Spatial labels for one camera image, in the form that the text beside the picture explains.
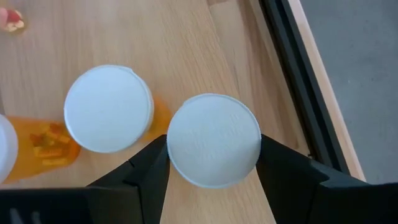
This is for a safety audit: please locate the black aluminium table frame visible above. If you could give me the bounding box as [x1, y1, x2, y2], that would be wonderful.
[259, 0, 351, 175]

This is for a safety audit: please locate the wooden shelf black metal frame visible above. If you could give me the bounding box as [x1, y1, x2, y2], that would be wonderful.
[0, 0, 312, 224]

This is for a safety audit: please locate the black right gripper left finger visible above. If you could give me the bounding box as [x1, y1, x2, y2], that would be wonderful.
[86, 134, 171, 224]

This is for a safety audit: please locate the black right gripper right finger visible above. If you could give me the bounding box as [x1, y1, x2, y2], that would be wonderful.
[256, 134, 331, 224]

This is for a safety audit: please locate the orange medicine bottle white cap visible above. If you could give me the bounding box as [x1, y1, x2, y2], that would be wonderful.
[166, 93, 262, 190]
[0, 113, 82, 185]
[63, 64, 173, 154]

